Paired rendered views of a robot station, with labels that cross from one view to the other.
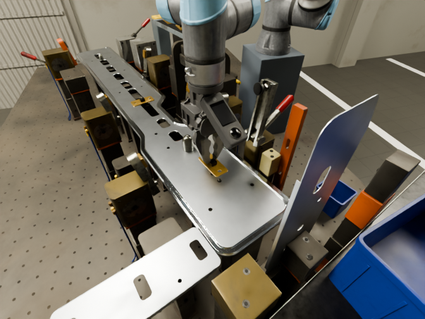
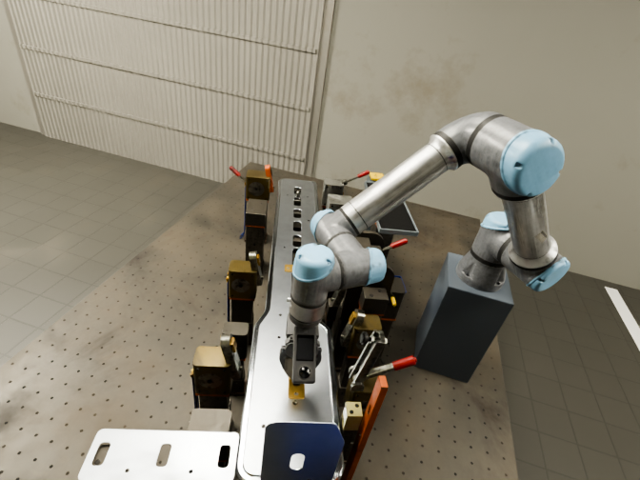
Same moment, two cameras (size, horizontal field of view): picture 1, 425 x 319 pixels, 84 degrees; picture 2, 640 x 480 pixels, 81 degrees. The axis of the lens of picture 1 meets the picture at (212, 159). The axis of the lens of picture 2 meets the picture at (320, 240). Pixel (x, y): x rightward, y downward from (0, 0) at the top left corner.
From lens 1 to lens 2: 0.45 m
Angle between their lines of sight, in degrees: 23
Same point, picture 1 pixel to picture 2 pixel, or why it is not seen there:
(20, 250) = (123, 352)
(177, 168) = (269, 365)
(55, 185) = (185, 305)
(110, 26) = (352, 137)
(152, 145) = (268, 327)
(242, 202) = not seen: hidden behind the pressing
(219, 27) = (315, 288)
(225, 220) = not seen: hidden behind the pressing
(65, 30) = (303, 126)
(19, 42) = (253, 123)
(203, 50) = (298, 296)
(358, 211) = not seen: outside the picture
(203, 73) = (296, 310)
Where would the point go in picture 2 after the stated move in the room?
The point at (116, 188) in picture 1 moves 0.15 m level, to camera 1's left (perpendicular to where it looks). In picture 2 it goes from (203, 356) to (161, 326)
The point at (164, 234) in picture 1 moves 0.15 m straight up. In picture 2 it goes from (212, 422) to (210, 382)
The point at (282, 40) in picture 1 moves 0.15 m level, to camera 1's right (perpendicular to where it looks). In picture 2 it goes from (487, 275) to (538, 297)
